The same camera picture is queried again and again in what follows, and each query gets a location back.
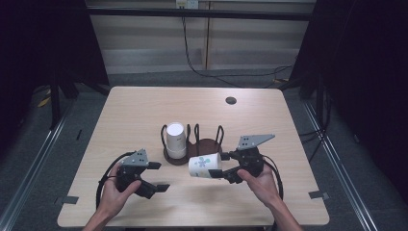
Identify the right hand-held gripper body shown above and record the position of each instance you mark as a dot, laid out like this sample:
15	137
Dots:
250	160

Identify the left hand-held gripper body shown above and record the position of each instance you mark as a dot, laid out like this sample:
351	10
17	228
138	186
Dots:
136	159

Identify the single floral paper cup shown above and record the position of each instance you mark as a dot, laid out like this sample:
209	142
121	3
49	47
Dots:
202	165

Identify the stack of white paper cups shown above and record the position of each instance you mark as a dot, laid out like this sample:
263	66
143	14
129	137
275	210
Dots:
175	138

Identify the person's right hand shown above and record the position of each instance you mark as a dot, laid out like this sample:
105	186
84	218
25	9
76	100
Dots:
261	187

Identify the person's left hand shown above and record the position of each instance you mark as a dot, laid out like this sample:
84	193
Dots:
114	195

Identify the grey tape strip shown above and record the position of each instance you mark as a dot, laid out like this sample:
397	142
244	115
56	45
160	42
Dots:
65	200
318	194

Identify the black horizontal metal bar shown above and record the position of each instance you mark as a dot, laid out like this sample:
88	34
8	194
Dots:
144	12

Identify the black curtain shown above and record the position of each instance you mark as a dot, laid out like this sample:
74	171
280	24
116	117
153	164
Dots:
41	41
362	64

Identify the aluminium floor rail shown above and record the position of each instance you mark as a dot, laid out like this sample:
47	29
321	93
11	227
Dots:
35	160
340	173

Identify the white wall power outlet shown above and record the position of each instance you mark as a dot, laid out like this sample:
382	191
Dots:
187	4

